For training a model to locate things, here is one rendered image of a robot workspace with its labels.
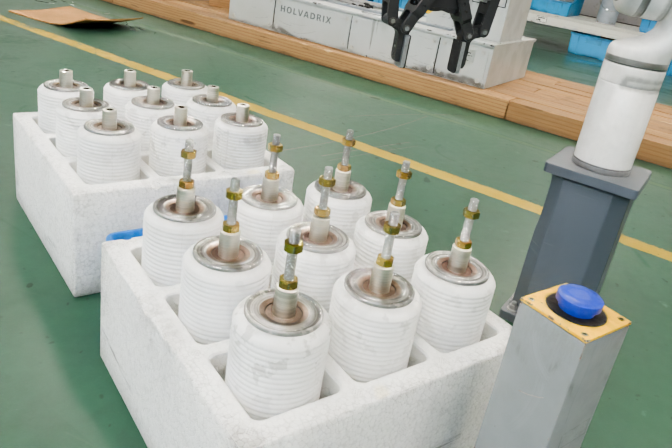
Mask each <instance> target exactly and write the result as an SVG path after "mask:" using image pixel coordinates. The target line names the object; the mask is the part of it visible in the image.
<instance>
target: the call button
mask: <svg viewBox="0 0 672 448"><path fill-rule="evenodd" d="M556 299H557V301H558V305H559V307H560V308H561V309H562V310H563V311H564V312H566V313H567V314H569V315H571V316H574V317H577V318H581V319H591V318H593V317H594V316H595V315H598V314H600V313H601V312H602V309H603V307H604V301H603V300H602V298H601V297H600V296H599V295H598V294H597V293H595V292H594V291H592V290H591V289H588V288H586V287H584V286H580V285H576V284H564V285H561V286H559V287H558V289H557V292H556Z"/></svg>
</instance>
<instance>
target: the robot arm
mask: <svg viewBox="0 0 672 448"><path fill-rule="evenodd" d="M399 1H400V0H382V9H381V20H382V22H384V23H385V24H387V25H389V26H391V27H392V28H393V29H394V31H395V34H394V39H393V45H392V50H391V59H393V60H394V64H395V65H396V66H397V67H399V68H405V66H406V61H407V56H408V50H409V46H410V41H411V36H410V35H409V33H410V32H411V30H412V29H413V27H414V26H415V24H416V23H417V22H418V20H419V19H420V18H422V17H423V16H424V15H425V13H426V12H427V10H429V11H435V12H436V11H444V12H446V13H450V16H451V18H452V20H453V23H454V27H455V32H456V36H457V38H456V39H455V38H453V43H452V47H451V52H450V56H449V61H448V65H447V70H448V71H450V72H451V73H456V74H458V73H459V72H460V68H461V69H463V67H464V66H465V63H466V59H467V55H468V51H469V46H470V43H471V41H472V40H474V39H477V38H481V37H482V38H485V37H487V36H488V34H489V32H490V29H491V26H492V23H493V20H494V17H495V14H496V11H497V9H498V6H499V3H500V0H480V2H479V5H478V8H477V11H476V14H475V17H474V20H473V23H471V20H472V14H471V9H470V3H469V0H408V2H407V3H406V5H405V7H404V10H403V12H402V13H401V15H400V16H399V18H398V13H399ZM414 1H415V2H414ZM613 4H614V7H615V9H616V10H617V11H618V12H619V13H622V14H624V15H627V16H631V17H637V18H642V19H648V20H653V21H657V23H656V25H655V26H654V28H653V29H652V30H650V31H648V32H646V33H644V34H642V35H639V36H636V37H631V38H624V39H617V40H614V41H612V42H611V43H610V44H609V46H608V48H607V51H606V54H605V58H604V61H603V64H602V67H601V70H600V73H599V77H598V80H597V83H596V86H595V89H594V92H593V95H592V98H591V101H590V104H589V108H588V111H587V114H586V117H585V120H584V123H583V126H582V129H581V132H580V135H579V138H578V141H577V144H576V148H575V151H574V154H573V157H572V161H573V162H574V163H575V164H576V165H578V166H579V167H581V168H584V169H586V170H588V171H591V172H594V173H598V174H602V175H606V176H612V177H627V176H629V174H630V171H631V168H632V166H633V163H634V160H635V157H636V155H637V152H638V150H639V147H640V144H641V141H642V139H643V136H644V133H645V130H646V127H647V125H648V122H649V119H650V116H651V114H652V111H653V108H654V105H655V103H656V100H657V97H658V94H659V92H660V88H661V86H662V83H663V80H664V78H665V75H666V72H667V70H668V67H669V64H670V62H671V59H672V0H613Z"/></svg>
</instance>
